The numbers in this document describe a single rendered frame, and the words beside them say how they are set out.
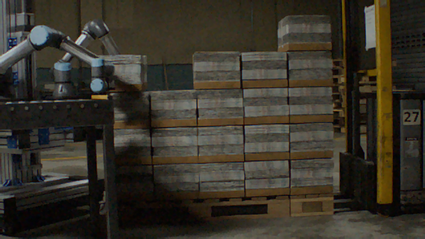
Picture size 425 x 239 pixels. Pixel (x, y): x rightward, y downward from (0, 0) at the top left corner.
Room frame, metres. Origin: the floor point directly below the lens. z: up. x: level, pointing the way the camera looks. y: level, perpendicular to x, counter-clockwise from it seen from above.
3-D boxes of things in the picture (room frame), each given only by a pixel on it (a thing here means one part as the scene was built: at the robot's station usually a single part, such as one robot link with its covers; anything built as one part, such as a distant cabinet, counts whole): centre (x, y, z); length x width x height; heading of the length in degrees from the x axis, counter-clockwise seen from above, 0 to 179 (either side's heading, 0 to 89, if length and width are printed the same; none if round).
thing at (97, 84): (3.05, 0.63, 0.87); 0.11 x 0.08 x 0.09; 2
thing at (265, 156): (3.60, 0.10, 0.40); 1.16 x 0.38 x 0.51; 93
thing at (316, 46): (3.64, -0.62, 0.63); 0.38 x 0.29 x 0.97; 3
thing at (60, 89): (3.74, 1.03, 0.87); 0.15 x 0.15 x 0.10
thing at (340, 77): (9.86, -2.62, 0.65); 1.33 x 0.94 x 1.30; 116
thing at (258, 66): (3.63, -0.33, 0.95); 0.38 x 0.29 x 0.23; 3
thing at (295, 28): (3.64, -0.62, 0.65); 0.39 x 0.30 x 1.29; 3
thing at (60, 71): (3.75, 1.03, 0.98); 0.13 x 0.12 x 0.14; 28
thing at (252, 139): (3.60, 0.10, 0.42); 1.17 x 0.39 x 0.83; 93
